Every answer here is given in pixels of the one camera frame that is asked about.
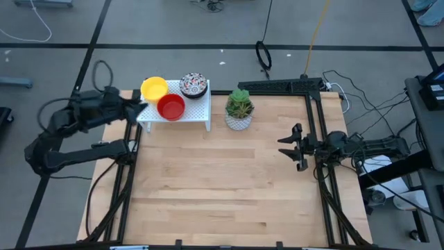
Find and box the potted succulent plant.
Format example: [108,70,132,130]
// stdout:
[224,88,255,132]

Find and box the silver table edge bracket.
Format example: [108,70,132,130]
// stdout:
[109,244,150,250]

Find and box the red plastic mini bowl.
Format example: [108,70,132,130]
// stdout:
[156,93,186,122]

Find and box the white floor cable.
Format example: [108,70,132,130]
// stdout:
[0,0,53,44]

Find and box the black desk base frame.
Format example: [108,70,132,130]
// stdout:
[357,149,433,244]

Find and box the black wheeled equipment base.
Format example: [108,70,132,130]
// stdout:
[0,106,15,126]

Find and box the yellow floor cable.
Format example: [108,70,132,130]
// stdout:
[303,0,331,76]

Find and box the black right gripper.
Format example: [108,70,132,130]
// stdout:
[277,122,327,172]

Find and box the black cable bundle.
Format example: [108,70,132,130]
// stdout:
[189,0,225,14]

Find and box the white power cable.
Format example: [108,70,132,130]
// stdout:
[325,82,351,115]

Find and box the grey metal base bar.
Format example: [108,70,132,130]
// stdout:
[0,76,34,90]
[13,0,74,8]

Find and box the grey round can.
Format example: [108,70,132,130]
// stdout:
[367,189,386,208]

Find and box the grey side desk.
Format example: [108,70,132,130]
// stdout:
[404,75,444,173]

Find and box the white perforated shelf riser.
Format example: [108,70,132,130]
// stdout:
[136,79,212,133]

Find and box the yellow plastic mini bowl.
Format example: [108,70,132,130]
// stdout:
[140,76,170,104]

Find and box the black aluminium extrusion frame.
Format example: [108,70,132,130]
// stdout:
[76,89,374,248]

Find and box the black perforated metal bar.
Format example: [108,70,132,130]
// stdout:
[237,77,325,94]

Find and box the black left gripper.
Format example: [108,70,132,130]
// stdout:
[99,87,148,123]

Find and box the white paper roll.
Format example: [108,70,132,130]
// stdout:
[393,190,430,212]

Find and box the white cardboard box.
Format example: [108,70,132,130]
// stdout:
[357,154,410,199]

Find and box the black coiled floor cable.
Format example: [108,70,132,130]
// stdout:
[255,0,274,80]

